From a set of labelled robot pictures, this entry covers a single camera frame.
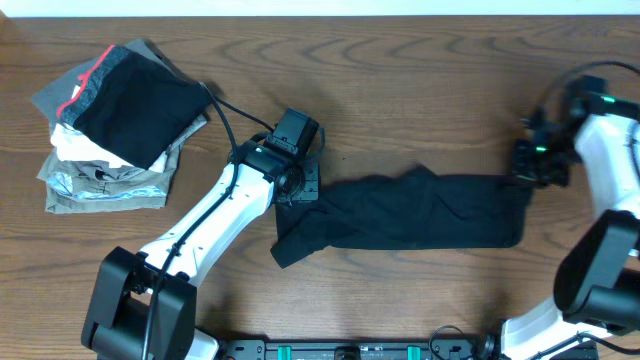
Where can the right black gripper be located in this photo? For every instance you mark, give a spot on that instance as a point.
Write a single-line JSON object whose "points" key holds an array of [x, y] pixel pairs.
{"points": [[521, 170]]}

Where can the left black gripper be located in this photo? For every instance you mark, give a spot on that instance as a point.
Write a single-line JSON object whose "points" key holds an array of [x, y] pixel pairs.
{"points": [[304, 189]]}

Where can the black shorts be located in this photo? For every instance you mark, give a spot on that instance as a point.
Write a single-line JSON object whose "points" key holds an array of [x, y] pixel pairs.
{"points": [[418, 210]]}

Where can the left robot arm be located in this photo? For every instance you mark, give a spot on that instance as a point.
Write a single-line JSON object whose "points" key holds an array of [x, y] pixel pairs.
{"points": [[143, 304]]}

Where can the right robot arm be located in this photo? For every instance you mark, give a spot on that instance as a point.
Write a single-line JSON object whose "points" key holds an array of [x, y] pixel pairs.
{"points": [[595, 295]]}

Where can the folded black garment red trim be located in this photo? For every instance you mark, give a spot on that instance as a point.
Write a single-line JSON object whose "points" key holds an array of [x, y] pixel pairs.
{"points": [[132, 106]]}

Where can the folded khaki patterned garment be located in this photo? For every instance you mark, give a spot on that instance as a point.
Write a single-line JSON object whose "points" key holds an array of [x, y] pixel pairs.
{"points": [[90, 187]]}

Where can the folded white garment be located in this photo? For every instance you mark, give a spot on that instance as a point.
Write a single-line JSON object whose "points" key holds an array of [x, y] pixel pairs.
{"points": [[73, 145]]}

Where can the folded grey garment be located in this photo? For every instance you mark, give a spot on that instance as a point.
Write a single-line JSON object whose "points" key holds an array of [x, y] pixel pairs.
{"points": [[60, 90]]}

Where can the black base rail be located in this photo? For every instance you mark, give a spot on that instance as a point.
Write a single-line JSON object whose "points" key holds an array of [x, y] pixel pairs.
{"points": [[350, 350]]}

